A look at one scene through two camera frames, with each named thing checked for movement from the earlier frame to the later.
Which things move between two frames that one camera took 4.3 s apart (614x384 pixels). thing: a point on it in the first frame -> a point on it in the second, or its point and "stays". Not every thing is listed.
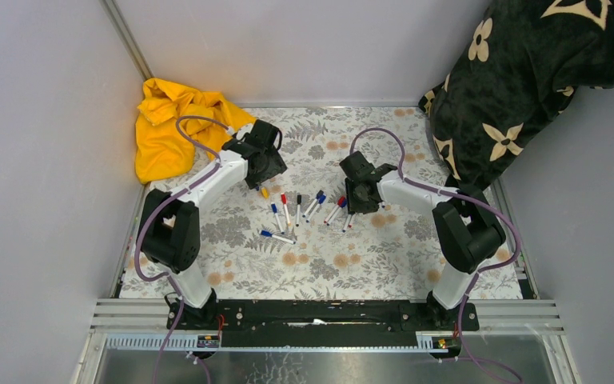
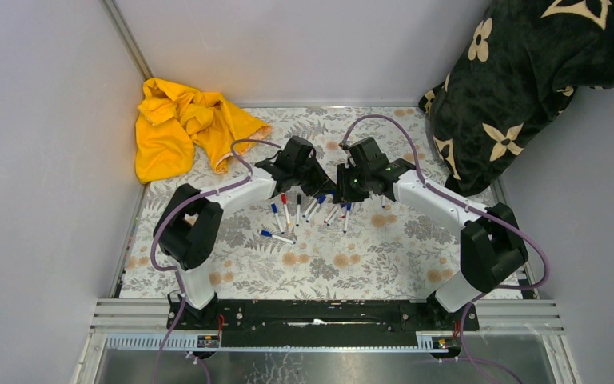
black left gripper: [274, 166] -> [321, 183]
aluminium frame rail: [140, 325] stays
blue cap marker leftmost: [274, 208] stays
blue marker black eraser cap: [320, 193] stays
